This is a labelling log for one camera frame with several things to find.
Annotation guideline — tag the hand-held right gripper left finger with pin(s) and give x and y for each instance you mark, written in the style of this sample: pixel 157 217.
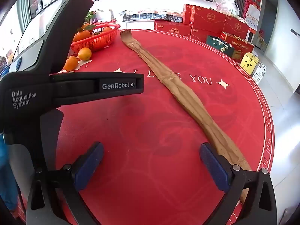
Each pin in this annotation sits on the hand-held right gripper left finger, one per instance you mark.
pixel 90 164

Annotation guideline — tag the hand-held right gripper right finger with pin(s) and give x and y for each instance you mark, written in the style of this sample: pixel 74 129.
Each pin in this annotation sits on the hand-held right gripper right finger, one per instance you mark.
pixel 214 168

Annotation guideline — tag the bumpy mandarin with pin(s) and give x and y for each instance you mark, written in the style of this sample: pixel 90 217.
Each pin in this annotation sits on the bumpy mandarin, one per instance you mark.
pixel 70 63

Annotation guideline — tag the red printed table mat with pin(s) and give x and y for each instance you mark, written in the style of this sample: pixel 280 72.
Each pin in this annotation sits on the red printed table mat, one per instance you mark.
pixel 152 126

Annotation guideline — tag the blue cloth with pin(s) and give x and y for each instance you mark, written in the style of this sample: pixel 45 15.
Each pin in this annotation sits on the blue cloth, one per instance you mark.
pixel 4 168

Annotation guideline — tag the wooden back scratcher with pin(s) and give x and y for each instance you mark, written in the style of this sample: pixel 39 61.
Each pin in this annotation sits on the wooden back scratcher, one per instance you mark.
pixel 187 98

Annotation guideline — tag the smooth small orange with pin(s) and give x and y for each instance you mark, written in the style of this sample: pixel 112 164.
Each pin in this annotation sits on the smooth small orange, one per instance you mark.
pixel 84 54

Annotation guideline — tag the pile of leafy mandarins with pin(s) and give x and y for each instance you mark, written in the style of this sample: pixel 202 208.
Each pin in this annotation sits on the pile of leafy mandarins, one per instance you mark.
pixel 82 35

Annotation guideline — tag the red plastic basket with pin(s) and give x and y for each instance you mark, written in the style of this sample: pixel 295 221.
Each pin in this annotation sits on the red plastic basket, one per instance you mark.
pixel 98 42

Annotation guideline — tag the potted green plant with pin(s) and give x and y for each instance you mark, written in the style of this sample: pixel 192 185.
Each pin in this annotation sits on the potted green plant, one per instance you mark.
pixel 90 16

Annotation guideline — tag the white printed box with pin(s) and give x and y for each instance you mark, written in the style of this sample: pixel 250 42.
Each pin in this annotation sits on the white printed box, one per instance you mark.
pixel 259 71

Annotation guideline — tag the yellow box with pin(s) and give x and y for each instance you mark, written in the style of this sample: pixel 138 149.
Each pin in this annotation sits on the yellow box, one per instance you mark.
pixel 249 62

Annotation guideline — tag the green gift bag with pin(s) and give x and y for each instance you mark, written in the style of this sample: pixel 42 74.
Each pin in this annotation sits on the green gift bag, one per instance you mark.
pixel 219 44

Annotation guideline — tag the red gift carton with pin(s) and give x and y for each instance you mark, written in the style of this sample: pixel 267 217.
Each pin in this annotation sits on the red gift carton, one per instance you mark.
pixel 208 18
pixel 187 14
pixel 172 29
pixel 236 28
pixel 201 35

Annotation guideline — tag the plaid cloth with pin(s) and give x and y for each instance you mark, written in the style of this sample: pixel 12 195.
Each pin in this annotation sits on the plaid cloth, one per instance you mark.
pixel 145 16

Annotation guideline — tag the plastic bag of flowers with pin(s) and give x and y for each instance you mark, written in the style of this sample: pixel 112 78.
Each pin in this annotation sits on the plastic bag of flowers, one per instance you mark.
pixel 228 7

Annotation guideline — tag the wall calendar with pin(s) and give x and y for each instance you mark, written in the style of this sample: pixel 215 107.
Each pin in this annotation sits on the wall calendar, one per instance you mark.
pixel 253 16

